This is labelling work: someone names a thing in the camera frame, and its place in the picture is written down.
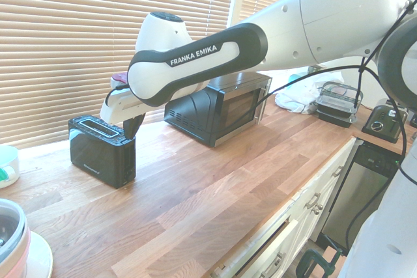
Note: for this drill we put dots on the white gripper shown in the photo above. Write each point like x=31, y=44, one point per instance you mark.
x=119, y=107

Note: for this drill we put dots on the black glossy toaster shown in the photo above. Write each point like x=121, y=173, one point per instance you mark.
x=94, y=154

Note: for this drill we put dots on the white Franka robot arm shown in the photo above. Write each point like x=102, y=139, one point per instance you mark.
x=228, y=50

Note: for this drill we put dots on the black stainless microwave oven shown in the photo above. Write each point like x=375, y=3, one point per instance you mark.
x=195, y=116

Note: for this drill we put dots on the wide beige window blind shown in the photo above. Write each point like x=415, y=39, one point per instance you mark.
x=81, y=47

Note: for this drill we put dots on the white mug green inside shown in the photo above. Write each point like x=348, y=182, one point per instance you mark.
x=8, y=164

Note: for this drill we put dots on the white plate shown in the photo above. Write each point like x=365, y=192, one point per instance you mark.
x=42, y=258

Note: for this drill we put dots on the teal cup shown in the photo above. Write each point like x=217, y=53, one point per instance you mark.
x=294, y=78

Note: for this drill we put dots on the pink bowl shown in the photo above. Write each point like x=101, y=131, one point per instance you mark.
x=26, y=255

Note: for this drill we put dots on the white plastic bag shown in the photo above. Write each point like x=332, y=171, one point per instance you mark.
x=299, y=99

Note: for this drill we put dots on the black food container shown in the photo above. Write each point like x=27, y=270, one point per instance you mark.
x=335, y=121
x=335, y=106

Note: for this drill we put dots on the round metal cabinet knob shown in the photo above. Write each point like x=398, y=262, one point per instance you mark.
x=318, y=209

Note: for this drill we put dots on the clear lidded food container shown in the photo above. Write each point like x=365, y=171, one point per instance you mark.
x=339, y=90

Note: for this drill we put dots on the green clamp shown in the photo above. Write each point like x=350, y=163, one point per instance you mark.
x=312, y=260

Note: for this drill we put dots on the stainless undercounter appliance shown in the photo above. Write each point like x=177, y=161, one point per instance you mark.
x=358, y=187

